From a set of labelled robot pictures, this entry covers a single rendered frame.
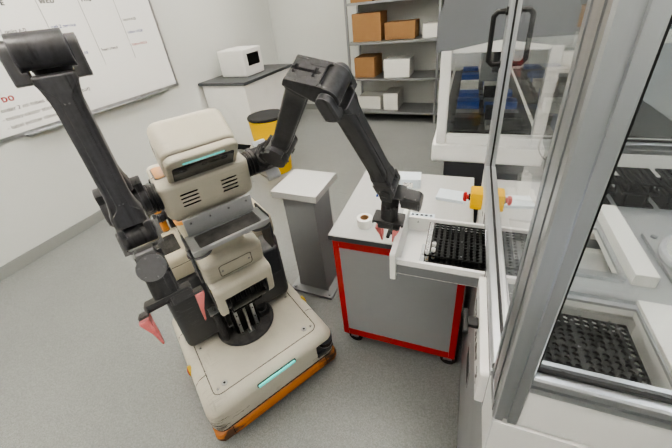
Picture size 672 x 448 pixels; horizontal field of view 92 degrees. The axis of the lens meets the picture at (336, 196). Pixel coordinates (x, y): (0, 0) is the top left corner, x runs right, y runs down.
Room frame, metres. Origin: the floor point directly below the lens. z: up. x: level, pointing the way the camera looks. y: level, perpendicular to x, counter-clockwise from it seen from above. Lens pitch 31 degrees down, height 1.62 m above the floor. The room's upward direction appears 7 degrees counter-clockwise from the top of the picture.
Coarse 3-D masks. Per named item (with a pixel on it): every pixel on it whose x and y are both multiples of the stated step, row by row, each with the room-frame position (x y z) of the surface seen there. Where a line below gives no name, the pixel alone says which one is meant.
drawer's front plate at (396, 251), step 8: (408, 216) 0.99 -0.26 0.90; (408, 224) 0.99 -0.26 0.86; (400, 232) 0.86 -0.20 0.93; (400, 240) 0.84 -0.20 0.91; (392, 248) 0.79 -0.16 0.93; (400, 248) 0.84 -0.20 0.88; (392, 256) 0.76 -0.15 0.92; (400, 256) 0.84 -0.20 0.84; (392, 264) 0.76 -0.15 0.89; (392, 272) 0.76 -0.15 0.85
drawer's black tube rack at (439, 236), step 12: (444, 228) 0.89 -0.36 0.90; (456, 228) 0.89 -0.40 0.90; (468, 228) 0.88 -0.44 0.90; (480, 228) 0.87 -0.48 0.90; (432, 240) 0.84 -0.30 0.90; (444, 240) 0.83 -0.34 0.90; (456, 240) 0.82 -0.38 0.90; (468, 240) 0.82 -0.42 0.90; (480, 240) 0.81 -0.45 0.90; (432, 252) 0.78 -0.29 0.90; (444, 252) 0.78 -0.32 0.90; (456, 252) 0.80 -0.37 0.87; (468, 252) 0.76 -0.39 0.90; (480, 252) 0.75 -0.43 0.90; (444, 264) 0.75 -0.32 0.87; (456, 264) 0.75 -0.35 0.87; (468, 264) 0.74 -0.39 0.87; (480, 264) 0.73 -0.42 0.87
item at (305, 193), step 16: (288, 176) 1.72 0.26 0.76; (304, 176) 1.69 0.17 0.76; (320, 176) 1.67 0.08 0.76; (336, 176) 1.69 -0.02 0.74; (272, 192) 1.56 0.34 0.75; (288, 192) 1.53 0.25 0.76; (304, 192) 1.51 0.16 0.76; (320, 192) 1.50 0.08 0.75; (288, 208) 1.57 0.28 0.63; (304, 208) 1.52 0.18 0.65; (320, 208) 1.55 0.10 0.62; (288, 224) 1.58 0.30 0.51; (304, 224) 1.53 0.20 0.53; (320, 224) 1.53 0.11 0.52; (304, 240) 1.54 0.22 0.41; (320, 240) 1.50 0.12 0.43; (304, 256) 1.55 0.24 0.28; (320, 256) 1.50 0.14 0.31; (304, 272) 1.56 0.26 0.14; (320, 272) 1.51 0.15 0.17; (304, 288) 1.54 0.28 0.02; (320, 288) 1.52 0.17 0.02; (336, 288) 1.51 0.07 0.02
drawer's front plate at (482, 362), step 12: (480, 276) 0.63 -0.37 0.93; (480, 288) 0.59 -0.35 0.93; (480, 300) 0.55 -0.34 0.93; (480, 312) 0.52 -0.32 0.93; (480, 324) 0.48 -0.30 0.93; (480, 336) 0.45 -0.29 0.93; (480, 348) 0.43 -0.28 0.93; (480, 360) 0.40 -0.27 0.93; (480, 372) 0.38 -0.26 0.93; (480, 384) 0.37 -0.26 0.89; (480, 396) 0.37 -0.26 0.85
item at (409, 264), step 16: (416, 224) 0.98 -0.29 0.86; (464, 224) 0.92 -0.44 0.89; (480, 224) 0.90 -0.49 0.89; (416, 240) 0.92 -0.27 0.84; (416, 256) 0.84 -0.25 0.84; (400, 272) 0.77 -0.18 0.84; (416, 272) 0.75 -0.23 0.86; (432, 272) 0.73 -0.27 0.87; (448, 272) 0.71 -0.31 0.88; (464, 272) 0.69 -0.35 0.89; (480, 272) 0.68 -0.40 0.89
